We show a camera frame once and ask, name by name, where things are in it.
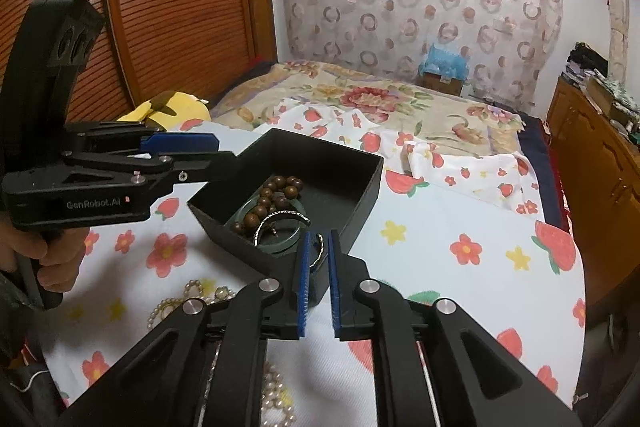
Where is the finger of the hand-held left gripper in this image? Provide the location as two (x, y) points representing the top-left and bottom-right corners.
(62, 119), (221, 164)
(60, 150), (247, 188)

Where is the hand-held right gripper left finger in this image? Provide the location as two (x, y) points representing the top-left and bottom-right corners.
(55, 231), (313, 427)

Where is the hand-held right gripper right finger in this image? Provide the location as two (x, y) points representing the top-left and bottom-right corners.
(327, 229), (587, 427)

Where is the silver bangle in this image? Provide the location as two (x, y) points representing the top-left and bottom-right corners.
(253, 210), (329, 271)

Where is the black jewelry box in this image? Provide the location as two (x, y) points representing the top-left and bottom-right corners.
(187, 128), (385, 311)

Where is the person's left hand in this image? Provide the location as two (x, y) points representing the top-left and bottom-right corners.
(0, 212), (99, 294)

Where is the yellow plush pillow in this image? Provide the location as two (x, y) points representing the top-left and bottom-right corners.
(117, 90), (211, 128)

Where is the green jade bangle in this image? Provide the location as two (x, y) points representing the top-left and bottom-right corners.
(234, 199), (304, 254)

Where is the strawberry print bed sheet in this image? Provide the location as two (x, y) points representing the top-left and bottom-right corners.
(42, 104), (589, 427)

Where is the wooden slatted headboard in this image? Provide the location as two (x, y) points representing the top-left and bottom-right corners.
(0, 0), (279, 144)

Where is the floral blanket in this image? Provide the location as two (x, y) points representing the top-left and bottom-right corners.
(210, 59), (527, 158)

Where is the cardboard box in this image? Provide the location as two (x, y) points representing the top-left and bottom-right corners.
(420, 69), (466, 97)

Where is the dark blue mattress cover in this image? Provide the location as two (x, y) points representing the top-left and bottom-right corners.
(519, 113), (572, 234)

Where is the blue bag on box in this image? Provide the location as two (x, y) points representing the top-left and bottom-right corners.
(418, 42), (471, 80)

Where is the wooden cabinet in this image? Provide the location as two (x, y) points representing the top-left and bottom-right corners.
(544, 74), (640, 300)

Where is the pile of clothes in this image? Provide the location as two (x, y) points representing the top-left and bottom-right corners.
(567, 40), (640, 134)

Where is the wooden bead bracelet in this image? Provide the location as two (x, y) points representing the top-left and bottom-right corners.
(232, 175), (305, 236)

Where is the pearl necklace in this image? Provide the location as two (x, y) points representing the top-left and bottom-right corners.
(147, 279), (297, 427)

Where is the white cable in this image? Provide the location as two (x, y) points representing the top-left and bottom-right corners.
(9, 366), (52, 394)

